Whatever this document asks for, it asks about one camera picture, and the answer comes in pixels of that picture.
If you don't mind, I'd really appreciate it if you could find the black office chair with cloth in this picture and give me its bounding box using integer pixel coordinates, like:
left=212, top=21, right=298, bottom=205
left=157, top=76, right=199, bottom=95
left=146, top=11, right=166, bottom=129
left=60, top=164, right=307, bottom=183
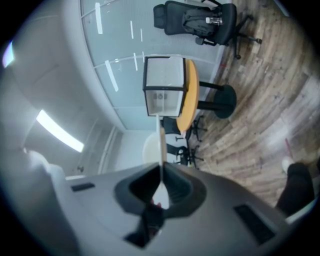
left=161, top=115, right=209, bottom=143

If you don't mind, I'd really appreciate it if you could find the clear water bottle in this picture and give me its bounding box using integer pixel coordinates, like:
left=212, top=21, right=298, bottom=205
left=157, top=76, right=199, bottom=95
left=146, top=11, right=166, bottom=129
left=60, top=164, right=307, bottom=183
left=205, top=16, right=224, bottom=26

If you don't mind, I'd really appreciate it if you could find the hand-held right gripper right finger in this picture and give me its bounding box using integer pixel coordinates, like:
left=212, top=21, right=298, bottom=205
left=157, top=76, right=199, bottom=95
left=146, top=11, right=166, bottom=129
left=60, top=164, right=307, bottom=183
left=149, top=161, right=296, bottom=256

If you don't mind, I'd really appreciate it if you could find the black backpack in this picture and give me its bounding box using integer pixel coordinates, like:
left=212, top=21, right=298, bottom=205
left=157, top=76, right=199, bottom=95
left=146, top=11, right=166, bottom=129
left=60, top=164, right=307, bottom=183
left=181, top=6, right=224, bottom=39

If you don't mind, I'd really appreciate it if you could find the white round plate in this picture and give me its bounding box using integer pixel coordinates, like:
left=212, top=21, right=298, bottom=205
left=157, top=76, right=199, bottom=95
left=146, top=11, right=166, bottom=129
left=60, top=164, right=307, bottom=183
left=151, top=113, right=171, bottom=210

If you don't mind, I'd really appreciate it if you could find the black mesh office chair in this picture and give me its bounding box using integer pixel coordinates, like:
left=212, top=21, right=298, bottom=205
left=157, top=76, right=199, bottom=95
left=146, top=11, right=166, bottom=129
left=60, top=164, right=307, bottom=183
left=165, top=143, right=205, bottom=169

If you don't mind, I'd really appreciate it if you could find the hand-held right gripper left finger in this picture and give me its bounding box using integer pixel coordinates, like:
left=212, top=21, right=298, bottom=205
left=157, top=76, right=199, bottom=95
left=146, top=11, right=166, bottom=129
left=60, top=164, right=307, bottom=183
left=65, top=161, right=161, bottom=256

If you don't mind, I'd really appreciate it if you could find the white microwave oven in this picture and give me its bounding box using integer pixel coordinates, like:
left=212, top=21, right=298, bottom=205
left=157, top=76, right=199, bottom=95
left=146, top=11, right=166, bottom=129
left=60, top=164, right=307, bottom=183
left=142, top=56, right=187, bottom=118

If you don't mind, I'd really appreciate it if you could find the black office chair with backpack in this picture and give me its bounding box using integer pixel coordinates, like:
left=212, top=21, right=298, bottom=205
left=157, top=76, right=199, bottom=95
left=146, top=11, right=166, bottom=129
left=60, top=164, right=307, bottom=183
left=152, top=0, right=263, bottom=61

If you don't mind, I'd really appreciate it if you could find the round wooden table black base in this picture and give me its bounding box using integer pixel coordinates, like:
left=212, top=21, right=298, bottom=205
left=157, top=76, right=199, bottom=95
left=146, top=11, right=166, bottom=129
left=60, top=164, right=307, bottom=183
left=176, top=58, right=237, bottom=133

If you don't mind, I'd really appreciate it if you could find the long ceiling light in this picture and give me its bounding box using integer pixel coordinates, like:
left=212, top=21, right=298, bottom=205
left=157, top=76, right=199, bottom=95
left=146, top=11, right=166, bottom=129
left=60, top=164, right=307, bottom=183
left=35, top=109, right=85, bottom=154

